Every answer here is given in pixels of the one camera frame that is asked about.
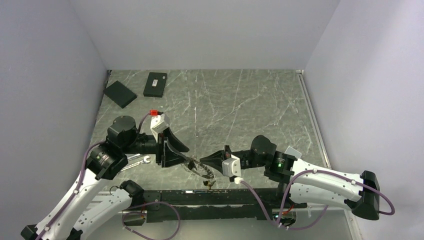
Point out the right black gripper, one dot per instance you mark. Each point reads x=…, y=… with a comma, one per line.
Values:
x=216, y=159

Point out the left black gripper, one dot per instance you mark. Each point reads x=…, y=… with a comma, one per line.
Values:
x=170, y=159

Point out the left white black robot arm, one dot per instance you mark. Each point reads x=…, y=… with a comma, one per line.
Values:
x=71, y=218

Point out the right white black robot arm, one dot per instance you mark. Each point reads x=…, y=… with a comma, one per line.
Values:
x=300, y=181

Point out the small chrome combination wrench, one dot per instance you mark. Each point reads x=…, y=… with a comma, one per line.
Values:
x=144, y=160

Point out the black flat box with label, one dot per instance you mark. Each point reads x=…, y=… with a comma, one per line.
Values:
x=155, y=84

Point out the black perforated box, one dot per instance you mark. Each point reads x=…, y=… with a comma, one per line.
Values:
x=120, y=94

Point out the translucent grey plastic card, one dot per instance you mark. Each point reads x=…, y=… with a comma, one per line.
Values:
x=293, y=152

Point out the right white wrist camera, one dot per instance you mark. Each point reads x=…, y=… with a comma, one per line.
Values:
x=231, y=168

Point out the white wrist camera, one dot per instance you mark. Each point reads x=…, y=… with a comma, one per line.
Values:
x=231, y=168
x=159, y=122

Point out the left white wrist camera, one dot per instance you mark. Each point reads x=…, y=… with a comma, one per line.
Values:
x=159, y=122

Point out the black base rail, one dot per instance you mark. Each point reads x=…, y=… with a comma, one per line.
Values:
x=158, y=206

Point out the aluminium frame rail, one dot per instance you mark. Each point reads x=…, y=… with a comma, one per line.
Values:
x=313, y=119

